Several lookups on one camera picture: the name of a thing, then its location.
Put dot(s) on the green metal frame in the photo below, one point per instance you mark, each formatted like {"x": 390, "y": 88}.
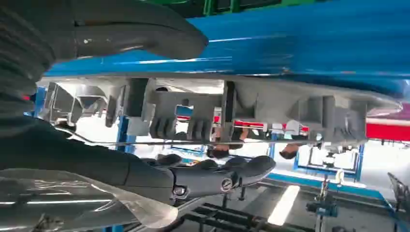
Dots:
{"x": 224, "y": 5}

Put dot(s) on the red banner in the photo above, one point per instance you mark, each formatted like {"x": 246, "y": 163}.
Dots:
{"x": 389, "y": 129}

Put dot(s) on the blue panel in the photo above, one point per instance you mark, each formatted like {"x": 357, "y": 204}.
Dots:
{"x": 304, "y": 48}

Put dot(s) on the blue metal rack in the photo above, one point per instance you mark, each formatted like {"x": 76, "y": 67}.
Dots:
{"x": 358, "y": 160}

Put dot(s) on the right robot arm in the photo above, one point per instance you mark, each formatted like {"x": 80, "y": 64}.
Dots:
{"x": 22, "y": 41}

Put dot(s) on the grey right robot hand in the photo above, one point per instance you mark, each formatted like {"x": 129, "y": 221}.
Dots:
{"x": 96, "y": 160}

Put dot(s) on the person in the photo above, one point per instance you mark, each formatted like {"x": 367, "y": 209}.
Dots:
{"x": 221, "y": 153}
{"x": 289, "y": 153}

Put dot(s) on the black metal stand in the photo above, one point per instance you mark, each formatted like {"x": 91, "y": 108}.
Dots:
{"x": 323, "y": 208}

